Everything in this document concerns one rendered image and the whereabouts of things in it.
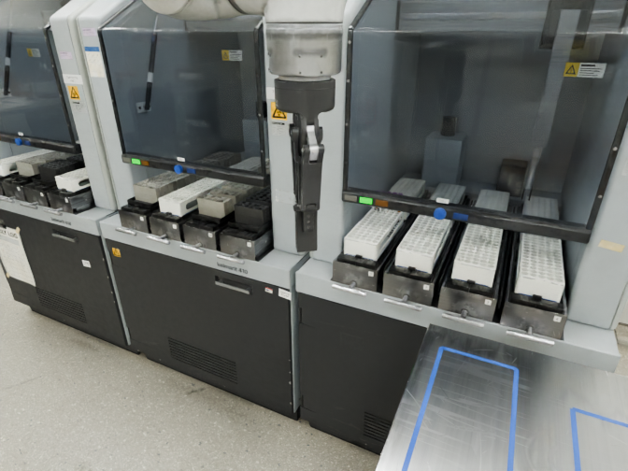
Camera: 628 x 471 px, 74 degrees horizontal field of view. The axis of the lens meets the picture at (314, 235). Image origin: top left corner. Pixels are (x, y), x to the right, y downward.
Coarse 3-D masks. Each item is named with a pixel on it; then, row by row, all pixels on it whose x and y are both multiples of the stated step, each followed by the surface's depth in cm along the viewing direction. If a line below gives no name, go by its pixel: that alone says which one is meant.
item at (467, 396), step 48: (432, 336) 88; (432, 384) 76; (480, 384) 76; (528, 384) 76; (576, 384) 76; (624, 384) 76; (432, 432) 67; (480, 432) 67; (528, 432) 67; (576, 432) 67; (624, 432) 67
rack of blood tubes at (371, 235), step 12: (372, 216) 134; (384, 216) 134; (396, 216) 135; (360, 228) 125; (372, 228) 126; (384, 228) 126; (396, 228) 134; (348, 240) 119; (360, 240) 118; (372, 240) 118; (384, 240) 131; (348, 252) 121; (360, 252) 119; (372, 252) 117
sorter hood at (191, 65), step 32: (128, 32) 129; (160, 32) 124; (192, 32) 119; (224, 32) 115; (256, 32) 110; (128, 64) 134; (160, 64) 128; (192, 64) 123; (224, 64) 119; (256, 64) 114; (128, 96) 139; (160, 96) 134; (192, 96) 128; (224, 96) 123; (256, 96) 118; (128, 128) 145; (160, 128) 139; (192, 128) 133; (224, 128) 127; (256, 128) 122; (160, 160) 144; (192, 160) 138; (224, 160) 132; (256, 160) 127
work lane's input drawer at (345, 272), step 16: (400, 240) 134; (336, 256) 122; (352, 256) 120; (384, 256) 123; (336, 272) 121; (352, 272) 118; (368, 272) 116; (336, 288) 118; (352, 288) 117; (368, 288) 118
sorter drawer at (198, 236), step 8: (184, 224) 142; (192, 224) 140; (200, 224) 139; (208, 224) 139; (216, 224) 139; (224, 224) 142; (184, 232) 143; (192, 232) 141; (200, 232) 139; (208, 232) 137; (216, 232) 137; (192, 240) 143; (200, 240) 141; (208, 240) 139; (216, 240) 138; (184, 248) 139; (192, 248) 138; (208, 248) 140; (216, 248) 139
